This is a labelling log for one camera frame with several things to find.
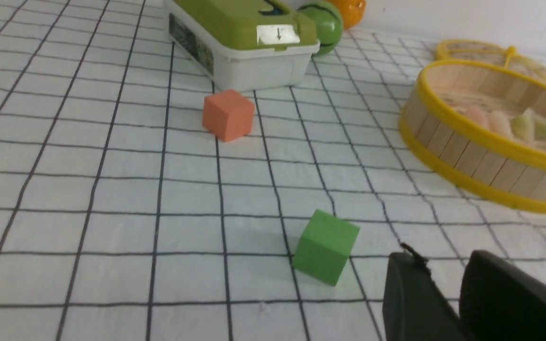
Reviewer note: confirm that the green lidded white box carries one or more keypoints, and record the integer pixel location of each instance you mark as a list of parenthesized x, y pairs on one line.
[(243, 45)]

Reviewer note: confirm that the green foam cube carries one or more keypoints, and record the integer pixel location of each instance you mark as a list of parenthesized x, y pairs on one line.
[(324, 247)]

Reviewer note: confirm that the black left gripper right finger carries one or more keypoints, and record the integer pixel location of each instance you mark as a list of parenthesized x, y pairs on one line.
[(500, 302)]

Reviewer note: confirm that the bamboo steamer tray yellow rim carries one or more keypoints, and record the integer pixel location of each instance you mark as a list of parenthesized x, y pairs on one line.
[(491, 166)]

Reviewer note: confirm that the orange toy fruit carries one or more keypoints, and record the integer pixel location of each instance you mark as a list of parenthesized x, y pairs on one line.
[(352, 11)]

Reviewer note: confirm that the green toy ball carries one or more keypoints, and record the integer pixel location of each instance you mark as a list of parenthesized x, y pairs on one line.
[(328, 21)]

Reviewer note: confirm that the orange foam cube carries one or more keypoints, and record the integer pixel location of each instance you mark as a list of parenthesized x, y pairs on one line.
[(228, 115)]

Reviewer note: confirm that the pink dumpling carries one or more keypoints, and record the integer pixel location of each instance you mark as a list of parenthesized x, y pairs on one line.
[(477, 116), (499, 123)]

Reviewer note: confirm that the white grid tablecloth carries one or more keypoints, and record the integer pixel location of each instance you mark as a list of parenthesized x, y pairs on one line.
[(122, 219)]

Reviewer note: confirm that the bamboo steamer lid yellow rim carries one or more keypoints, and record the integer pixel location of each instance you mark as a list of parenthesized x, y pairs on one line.
[(509, 57)]

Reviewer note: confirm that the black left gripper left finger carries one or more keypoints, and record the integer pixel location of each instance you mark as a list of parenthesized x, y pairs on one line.
[(414, 309)]

